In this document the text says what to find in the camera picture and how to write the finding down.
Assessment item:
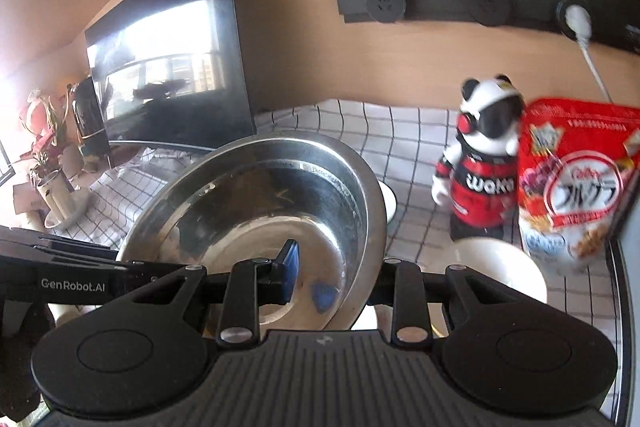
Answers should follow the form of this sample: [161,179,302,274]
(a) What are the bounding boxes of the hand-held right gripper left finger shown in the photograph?
[120,239,301,345]

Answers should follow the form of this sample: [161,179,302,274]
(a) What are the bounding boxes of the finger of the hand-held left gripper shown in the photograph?
[0,226,118,264]

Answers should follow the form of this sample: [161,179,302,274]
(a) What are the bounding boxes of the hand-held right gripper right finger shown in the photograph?
[367,257,506,349]

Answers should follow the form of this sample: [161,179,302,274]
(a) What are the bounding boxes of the white enamel bowl blue rim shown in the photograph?
[377,181,399,225]

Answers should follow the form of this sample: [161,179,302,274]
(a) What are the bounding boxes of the stainless steel bowl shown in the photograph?
[116,130,388,330]

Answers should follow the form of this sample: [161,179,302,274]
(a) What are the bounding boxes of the white paper bowl orange print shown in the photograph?
[450,239,549,308]

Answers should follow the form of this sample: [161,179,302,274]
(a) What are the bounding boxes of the red-leaf potted plant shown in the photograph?
[20,88,77,224]

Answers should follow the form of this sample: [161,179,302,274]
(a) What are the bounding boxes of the panda figurine red black outfit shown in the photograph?
[432,74,526,242]

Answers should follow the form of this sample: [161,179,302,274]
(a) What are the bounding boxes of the dark upright appliance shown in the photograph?
[72,76,112,158]

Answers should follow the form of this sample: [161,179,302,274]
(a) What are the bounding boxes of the white black checked tablecloth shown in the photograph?
[50,99,626,358]

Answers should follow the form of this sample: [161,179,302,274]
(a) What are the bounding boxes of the red cereal bag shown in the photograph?
[517,97,640,278]

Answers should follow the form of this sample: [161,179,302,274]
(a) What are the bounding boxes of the black computer monitor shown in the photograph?
[84,0,258,170]

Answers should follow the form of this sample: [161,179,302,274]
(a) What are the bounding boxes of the white plug with cable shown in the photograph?
[562,4,617,105]

